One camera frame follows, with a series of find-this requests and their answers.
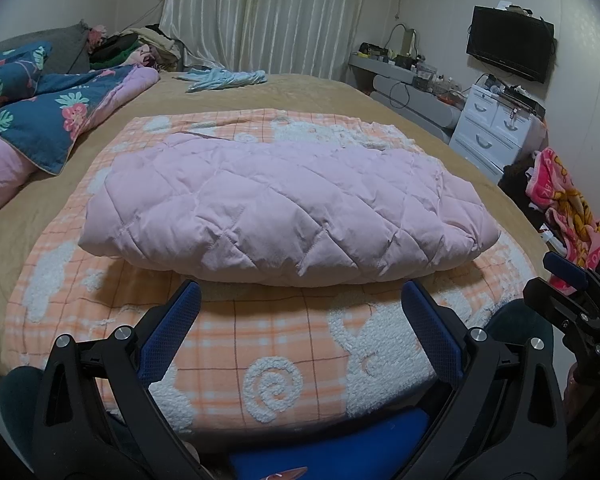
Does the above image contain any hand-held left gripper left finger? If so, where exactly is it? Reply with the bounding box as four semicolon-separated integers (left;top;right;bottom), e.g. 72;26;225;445
32;280;216;480

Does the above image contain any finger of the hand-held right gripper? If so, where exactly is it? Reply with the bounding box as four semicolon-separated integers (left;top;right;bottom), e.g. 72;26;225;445
542;251;595;295
522;277;583;332

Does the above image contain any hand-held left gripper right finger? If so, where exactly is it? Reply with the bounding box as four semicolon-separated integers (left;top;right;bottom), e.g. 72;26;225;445
401;280;569;480

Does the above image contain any pink quilted jacket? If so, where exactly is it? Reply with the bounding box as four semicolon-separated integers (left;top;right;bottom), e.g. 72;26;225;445
77;132;502;288

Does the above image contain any pile of clothes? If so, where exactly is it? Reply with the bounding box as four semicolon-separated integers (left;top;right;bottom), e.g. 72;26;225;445
87;22;186;73

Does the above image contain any person's right leg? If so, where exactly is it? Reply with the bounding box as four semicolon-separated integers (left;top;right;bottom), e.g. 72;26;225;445
482;300;553;361

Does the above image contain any person's leg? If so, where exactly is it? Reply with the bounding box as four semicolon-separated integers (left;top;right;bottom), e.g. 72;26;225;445
482;300;553;361
0;366;48;413

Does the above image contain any pink printed towel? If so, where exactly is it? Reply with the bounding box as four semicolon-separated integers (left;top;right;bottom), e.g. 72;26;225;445
525;147;600;293

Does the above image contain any dark cloth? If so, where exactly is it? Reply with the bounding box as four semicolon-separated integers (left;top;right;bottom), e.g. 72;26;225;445
497;160;551;226

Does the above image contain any orange plaid blanket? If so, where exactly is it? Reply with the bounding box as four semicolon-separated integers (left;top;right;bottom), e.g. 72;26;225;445
2;109;546;436

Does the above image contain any person's blue clothing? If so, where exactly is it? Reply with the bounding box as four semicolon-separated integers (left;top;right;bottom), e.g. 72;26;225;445
227;407;431;480

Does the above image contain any person's left leg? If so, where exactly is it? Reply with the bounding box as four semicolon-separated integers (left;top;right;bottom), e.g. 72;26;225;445
0;366;48;413

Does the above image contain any white drawer cabinet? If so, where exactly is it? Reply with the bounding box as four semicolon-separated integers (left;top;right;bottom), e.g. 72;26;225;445
449;82;548;183

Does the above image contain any cabinet top clutter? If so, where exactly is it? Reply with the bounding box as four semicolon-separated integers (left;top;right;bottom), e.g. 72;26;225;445
480;74;548;121

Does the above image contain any grey desk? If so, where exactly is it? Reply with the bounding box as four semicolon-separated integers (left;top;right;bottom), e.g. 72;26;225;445
348;52;465;131

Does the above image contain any black television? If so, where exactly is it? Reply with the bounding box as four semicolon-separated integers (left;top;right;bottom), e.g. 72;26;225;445
466;5;556;84

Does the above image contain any blue floral quilt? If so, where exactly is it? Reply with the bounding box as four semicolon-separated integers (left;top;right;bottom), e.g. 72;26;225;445
0;42;160;231

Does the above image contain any desk clutter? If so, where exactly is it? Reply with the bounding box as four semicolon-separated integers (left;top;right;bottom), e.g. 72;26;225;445
357;22;468;106

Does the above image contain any light blue cloth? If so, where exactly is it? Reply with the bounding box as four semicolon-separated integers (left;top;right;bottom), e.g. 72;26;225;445
172;66;268;93

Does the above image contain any bed with tan cover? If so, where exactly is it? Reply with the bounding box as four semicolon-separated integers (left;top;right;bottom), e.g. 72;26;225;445
0;71;551;376

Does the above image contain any grey pillow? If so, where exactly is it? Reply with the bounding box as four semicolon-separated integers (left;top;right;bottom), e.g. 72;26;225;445
0;20;93;76

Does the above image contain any white striped curtain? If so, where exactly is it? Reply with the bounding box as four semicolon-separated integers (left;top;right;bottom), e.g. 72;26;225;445
159;0;371;81

